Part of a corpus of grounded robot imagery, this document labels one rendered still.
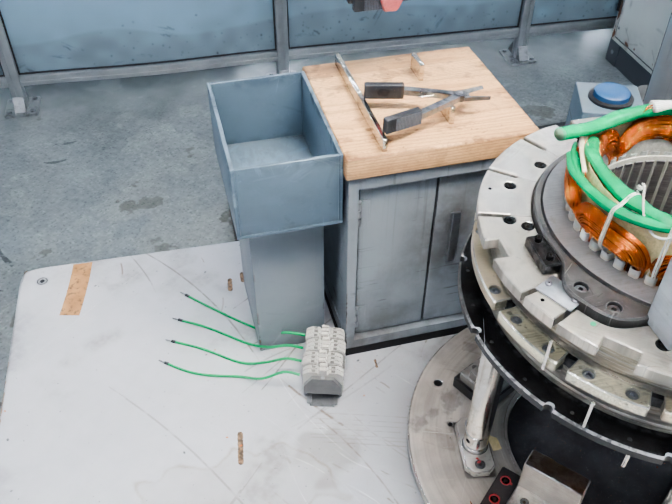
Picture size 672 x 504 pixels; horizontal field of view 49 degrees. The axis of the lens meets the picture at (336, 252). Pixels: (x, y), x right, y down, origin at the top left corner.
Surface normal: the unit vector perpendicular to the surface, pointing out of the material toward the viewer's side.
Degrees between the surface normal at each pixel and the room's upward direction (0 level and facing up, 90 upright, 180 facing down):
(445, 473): 0
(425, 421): 0
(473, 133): 0
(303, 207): 90
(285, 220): 90
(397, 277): 90
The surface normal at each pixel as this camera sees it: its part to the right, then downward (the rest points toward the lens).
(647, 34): -0.95, 0.14
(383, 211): 0.26, 0.65
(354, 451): 0.00, -0.74
